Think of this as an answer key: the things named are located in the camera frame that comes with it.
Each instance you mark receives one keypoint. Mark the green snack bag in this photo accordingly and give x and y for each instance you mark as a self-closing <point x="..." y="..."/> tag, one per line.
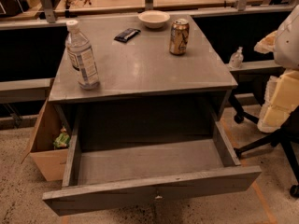
<point x="62" y="141"/>

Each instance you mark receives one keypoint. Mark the clear plastic water bottle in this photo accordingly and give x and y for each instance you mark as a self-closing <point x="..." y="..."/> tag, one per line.
<point x="80" y="54"/>

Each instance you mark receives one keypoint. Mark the white ceramic bowl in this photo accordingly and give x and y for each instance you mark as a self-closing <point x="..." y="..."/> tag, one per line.
<point x="154" y="19"/>

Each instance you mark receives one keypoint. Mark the small sanitizer bottle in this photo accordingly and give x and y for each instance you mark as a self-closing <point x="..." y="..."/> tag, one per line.
<point x="236" y="58"/>

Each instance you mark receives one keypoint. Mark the cardboard box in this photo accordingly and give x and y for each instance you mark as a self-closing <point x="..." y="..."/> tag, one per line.
<point x="49" y="161"/>

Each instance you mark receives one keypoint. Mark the grey metal desk rail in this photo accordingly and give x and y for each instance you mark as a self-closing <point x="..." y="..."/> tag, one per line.
<point x="25" y="90"/>

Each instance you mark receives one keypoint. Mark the orange soda can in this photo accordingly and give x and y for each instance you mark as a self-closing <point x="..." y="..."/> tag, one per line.
<point x="179" y="36"/>

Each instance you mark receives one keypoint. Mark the dark snack bar wrapper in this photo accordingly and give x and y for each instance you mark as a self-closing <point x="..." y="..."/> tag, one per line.
<point x="127" y="34"/>

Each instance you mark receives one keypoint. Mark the grey wooden cabinet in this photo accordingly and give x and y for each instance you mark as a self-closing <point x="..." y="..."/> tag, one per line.
<point x="146" y="95"/>

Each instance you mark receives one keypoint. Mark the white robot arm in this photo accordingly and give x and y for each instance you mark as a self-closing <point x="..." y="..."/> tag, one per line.
<point x="284" y="44"/>

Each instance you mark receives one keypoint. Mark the black office chair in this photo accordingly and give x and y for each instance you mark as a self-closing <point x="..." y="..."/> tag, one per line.
<point x="274" y="137"/>

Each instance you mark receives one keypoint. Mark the open grey top drawer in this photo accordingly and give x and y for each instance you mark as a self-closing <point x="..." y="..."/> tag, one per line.
<point x="108" y="179"/>

